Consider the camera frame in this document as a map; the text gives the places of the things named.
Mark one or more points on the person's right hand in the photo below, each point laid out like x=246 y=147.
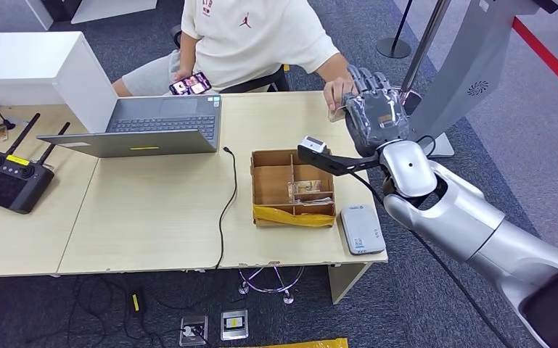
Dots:
x=182 y=74

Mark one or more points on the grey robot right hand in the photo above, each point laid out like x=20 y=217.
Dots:
x=377 y=117

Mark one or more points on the person's left hand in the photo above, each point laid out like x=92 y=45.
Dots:
x=336 y=93

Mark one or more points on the smartphone with lit screen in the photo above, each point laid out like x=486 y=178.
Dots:
x=190 y=84

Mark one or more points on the person's left forearm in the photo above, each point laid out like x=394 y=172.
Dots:
x=334 y=67

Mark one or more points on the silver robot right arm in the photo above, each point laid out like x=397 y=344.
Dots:
x=451 y=216

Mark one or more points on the person's right forearm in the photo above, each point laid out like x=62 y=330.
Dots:
x=187 y=53

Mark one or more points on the person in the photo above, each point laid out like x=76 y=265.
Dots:
x=254 y=48

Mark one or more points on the pale card stack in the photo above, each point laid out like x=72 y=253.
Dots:
x=318 y=201

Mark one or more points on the grey card reader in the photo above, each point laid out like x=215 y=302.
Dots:
x=363 y=230

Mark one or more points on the grey laptop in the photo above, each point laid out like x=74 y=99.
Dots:
x=163 y=120

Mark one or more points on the white furniture panel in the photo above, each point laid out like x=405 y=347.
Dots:
x=113 y=8

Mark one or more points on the silver kiosk stand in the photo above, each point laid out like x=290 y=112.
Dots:
x=466 y=72

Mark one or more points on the cardboard box with dividers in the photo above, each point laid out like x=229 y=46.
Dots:
x=271 y=185

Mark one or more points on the narrow white panel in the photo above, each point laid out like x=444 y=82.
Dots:
x=38 y=12

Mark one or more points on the white cabinet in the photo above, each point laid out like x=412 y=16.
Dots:
x=24 y=60

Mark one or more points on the desk leg panel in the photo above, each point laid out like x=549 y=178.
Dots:
x=346 y=282

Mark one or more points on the small black stand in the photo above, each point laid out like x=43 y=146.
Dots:
x=7 y=125

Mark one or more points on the chrome stool base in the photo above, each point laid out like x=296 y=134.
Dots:
x=271 y=288

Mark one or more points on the black remote controller with antennas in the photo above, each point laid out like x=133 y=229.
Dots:
x=9 y=182

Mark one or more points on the yellow sheet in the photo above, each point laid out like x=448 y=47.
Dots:
x=312 y=343

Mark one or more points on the floor socket with yellow label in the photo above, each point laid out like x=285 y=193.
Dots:
x=234 y=325

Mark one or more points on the floor socket with plug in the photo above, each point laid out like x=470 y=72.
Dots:
x=193 y=330

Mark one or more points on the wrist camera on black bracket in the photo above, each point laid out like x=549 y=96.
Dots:
x=336 y=161

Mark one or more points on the black stanchion post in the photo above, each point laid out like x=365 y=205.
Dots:
x=393 y=48

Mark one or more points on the chrome stanchion post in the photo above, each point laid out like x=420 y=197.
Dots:
x=425 y=41

